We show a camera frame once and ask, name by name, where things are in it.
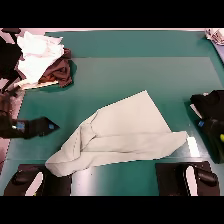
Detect pale beige T-shirt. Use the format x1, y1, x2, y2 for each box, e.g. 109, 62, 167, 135
44, 89, 189, 178

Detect brown garment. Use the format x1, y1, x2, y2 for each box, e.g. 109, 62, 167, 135
38, 48, 74, 89

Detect black garment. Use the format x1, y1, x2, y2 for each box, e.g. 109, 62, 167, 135
0, 34, 26, 92
189, 89, 224, 122

